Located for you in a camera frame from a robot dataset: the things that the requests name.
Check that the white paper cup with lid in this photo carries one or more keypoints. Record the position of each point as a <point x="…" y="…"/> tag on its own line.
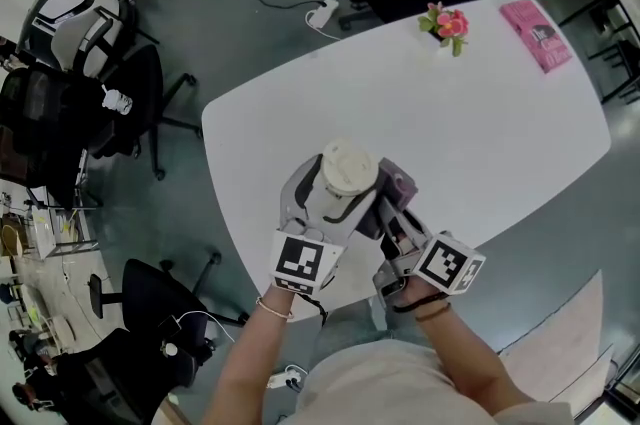
<point x="350" y="168"/>

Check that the grey cloth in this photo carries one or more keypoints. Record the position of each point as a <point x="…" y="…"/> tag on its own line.
<point x="395" y="185"/>

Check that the person's beige shirt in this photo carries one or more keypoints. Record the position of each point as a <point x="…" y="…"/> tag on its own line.
<point x="390" y="388"/>

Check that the white power strip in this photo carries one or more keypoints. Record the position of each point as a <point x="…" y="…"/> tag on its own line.
<point x="285" y="378"/>
<point x="322" y="13"/>

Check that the white office chair black armrests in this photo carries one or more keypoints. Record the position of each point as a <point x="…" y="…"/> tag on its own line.
<point x="95" y="48"/>

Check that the metal rack with clutter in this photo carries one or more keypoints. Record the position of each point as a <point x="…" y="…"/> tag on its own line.
<point x="50" y="233"/>

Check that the person's right forearm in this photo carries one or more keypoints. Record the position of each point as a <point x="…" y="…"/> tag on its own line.
<point x="465" y="353"/>

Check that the black phone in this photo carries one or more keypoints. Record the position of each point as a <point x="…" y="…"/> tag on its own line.
<point x="169" y="327"/>

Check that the white round charger puck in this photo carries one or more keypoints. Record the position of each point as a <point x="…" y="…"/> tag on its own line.
<point x="171" y="350"/>

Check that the dark dining chair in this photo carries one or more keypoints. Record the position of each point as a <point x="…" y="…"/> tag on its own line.
<point x="627" y="58"/>

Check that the pink book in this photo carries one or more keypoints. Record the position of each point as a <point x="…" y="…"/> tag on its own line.
<point x="537" y="35"/>

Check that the beige rug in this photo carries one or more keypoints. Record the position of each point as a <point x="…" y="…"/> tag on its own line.
<point x="560" y="353"/>

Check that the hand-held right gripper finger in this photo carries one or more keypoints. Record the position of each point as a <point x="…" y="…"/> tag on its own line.
<point x="395" y="225"/>
<point x="417" y="230"/>

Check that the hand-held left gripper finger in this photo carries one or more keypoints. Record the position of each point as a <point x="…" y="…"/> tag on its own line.
<point x="352" y="223"/>
<point x="292" y="193"/>

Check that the white plastic drink with straw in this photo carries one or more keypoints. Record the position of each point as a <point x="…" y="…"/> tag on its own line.
<point x="119" y="102"/>

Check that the black mesh office chair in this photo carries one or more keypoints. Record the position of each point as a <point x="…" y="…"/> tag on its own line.
<point x="35" y="113"/>

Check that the pink potted flowers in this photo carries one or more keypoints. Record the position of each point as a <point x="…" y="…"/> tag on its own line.
<point x="450" y="23"/>

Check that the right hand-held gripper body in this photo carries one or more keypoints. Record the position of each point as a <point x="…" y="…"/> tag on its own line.
<point x="445" y="263"/>

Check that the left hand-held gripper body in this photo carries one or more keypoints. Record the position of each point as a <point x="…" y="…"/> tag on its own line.
<point x="300" y="263"/>

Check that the person's left forearm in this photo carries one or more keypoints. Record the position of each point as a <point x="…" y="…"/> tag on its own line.
<point x="250" y="363"/>

